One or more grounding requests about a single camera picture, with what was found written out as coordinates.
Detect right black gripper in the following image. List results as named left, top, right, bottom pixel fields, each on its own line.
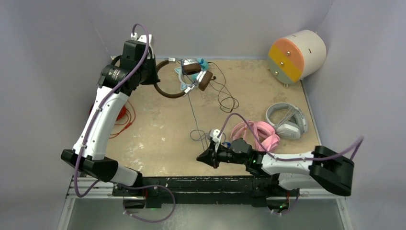
left=197, top=141, right=247, bottom=169

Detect brown silver headphones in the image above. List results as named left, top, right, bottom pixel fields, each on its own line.
left=154, top=57, right=214, bottom=99

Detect pink headphones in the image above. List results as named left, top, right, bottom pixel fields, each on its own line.
left=230, top=120, right=280, bottom=152

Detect white grey headphones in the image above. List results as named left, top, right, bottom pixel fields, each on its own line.
left=265, top=103, right=308, bottom=140

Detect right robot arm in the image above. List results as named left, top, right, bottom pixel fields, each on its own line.
left=196, top=138, right=354, bottom=196

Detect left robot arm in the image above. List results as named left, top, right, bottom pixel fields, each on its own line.
left=61, top=35, right=159, bottom=196

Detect teal cat ear headphones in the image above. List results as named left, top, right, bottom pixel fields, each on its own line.
left=174, top=58, right=239, bottom=114

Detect red black headphones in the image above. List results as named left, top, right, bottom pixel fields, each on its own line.
left=109, top=101, right=136, bottom=139

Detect round pastel drawer cabinet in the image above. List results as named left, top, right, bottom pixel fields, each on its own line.
left=268, top=30, right=327, bottom=85

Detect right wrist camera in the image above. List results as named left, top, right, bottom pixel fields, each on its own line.
left=209, top=129, right=222, bottom=152

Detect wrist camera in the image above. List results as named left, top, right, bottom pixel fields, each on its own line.
left=209, top=129, right=222, bottom=152
left=130, top=32, right=154, bottom=48

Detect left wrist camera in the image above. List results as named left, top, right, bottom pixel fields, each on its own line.
left=130, top=32, right=154, bottom=48

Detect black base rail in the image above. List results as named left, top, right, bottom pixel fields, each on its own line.
left=111, top=175, right=298, bottom=210

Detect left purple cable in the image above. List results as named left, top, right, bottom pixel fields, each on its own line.
left=73, top=23, right=176, bottom=224

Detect aluminium frame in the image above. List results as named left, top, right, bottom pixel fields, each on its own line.
left=57, top=57, right=353, bottom=230

